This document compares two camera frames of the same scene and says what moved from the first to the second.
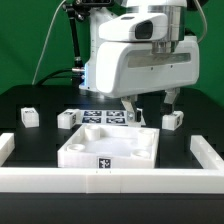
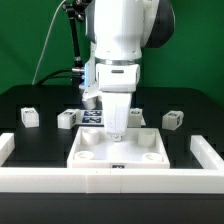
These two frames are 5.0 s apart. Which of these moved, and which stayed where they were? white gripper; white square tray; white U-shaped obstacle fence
Moved: white square tray; white gripper
Stayed: white U-shaped obstacle fence
